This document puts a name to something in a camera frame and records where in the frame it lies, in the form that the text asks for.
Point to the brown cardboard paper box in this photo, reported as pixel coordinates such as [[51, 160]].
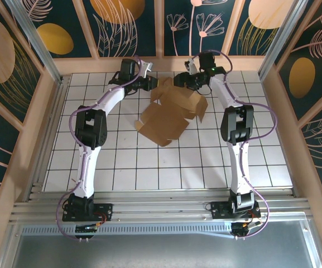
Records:
[[172, 111]]

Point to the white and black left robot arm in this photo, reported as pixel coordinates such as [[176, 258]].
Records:
[[88, 167]]

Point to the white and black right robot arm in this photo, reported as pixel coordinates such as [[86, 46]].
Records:
[[239, 167]]

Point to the grey metal sheet tray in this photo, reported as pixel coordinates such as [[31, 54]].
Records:
[[163, 251]]

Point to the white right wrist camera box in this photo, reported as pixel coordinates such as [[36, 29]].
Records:
[[191, 67]]

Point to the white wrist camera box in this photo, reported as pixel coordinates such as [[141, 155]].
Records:
[[191, 67], [147, 67]]

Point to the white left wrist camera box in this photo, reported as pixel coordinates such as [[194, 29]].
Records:
[[147, 67]]

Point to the aluminium corner post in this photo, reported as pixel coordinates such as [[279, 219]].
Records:
[[283, 36], [35, 42]]

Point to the aluminium side rail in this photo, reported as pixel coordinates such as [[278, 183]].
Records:
[[55, 117]]

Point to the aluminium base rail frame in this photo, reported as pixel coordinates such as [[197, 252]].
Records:
[[163, 208]]

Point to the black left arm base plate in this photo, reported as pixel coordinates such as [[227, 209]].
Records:
[[106, 209]]

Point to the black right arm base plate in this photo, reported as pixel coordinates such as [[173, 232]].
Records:
[[218, 210]]

